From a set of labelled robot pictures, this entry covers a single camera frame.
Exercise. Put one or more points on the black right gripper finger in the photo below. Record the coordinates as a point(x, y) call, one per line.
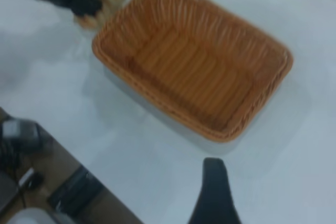
point(215, 197)

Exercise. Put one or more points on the orange woven wicker basket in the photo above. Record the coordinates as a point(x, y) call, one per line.
point(194, 64)

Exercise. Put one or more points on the black flat floor device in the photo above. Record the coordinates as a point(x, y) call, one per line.
point(76, 191)

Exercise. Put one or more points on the grey power adapter box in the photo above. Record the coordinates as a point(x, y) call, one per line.
point(19, 134)

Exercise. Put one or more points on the white rounded object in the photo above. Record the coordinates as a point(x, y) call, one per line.
point(39, 217)

